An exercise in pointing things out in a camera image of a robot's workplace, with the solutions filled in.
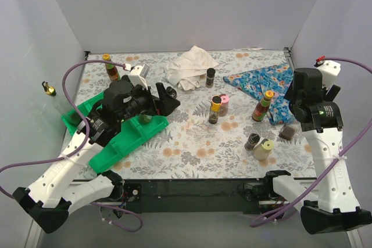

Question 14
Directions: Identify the black-cap white powder bottle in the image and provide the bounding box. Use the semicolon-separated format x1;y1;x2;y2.
166;87;177;99

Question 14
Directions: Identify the small black-cap spice jar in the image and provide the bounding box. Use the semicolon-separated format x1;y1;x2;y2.
138;114;153;124

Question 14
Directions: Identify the square jar dark sauce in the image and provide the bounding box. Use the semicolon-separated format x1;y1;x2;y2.
278;123;299;141

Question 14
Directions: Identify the gold-cap pepper grinder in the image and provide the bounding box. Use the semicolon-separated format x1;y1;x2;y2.
208;95;221;124

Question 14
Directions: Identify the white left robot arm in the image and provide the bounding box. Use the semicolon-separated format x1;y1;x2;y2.
12;80;180;233

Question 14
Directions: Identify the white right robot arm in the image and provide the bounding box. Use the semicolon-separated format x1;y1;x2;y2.
263;68;371;235

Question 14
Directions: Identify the green plastic organizer tray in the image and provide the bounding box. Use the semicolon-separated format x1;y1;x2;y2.
60;87;170;173

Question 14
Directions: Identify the blue floral cloth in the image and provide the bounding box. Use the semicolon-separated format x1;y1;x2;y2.
223;63;294;125

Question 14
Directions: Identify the white crumpled cloth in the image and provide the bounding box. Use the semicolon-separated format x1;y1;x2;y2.
164;46;219;91

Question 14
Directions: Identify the red chili sauce bottle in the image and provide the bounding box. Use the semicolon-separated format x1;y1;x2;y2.
252;90;275;122
102;53;120;81

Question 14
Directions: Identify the black-lid seasoning shaker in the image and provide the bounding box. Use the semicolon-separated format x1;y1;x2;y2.
206;68;216;88

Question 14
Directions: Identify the pink-lid spice jar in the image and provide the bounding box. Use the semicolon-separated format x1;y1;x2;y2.
219;94;230;117

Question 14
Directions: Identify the dark round-cap bottle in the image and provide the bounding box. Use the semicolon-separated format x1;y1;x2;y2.
244;133;260;151

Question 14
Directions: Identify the yellow-lid white sauce bottle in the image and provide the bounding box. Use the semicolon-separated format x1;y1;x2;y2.
253;139;274;161

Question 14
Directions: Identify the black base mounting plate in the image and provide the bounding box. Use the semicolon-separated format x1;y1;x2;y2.
89;178;294;215

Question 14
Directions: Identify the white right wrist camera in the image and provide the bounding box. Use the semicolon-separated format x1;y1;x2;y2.
314;56;341;89

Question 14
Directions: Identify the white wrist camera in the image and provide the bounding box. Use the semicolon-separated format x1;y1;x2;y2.
314;56;341;89
123;63;150;89

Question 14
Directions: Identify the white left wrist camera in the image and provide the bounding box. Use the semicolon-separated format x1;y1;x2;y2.
123;63;150;89

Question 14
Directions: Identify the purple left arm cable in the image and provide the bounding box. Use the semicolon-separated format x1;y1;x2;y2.
0;59;144;233

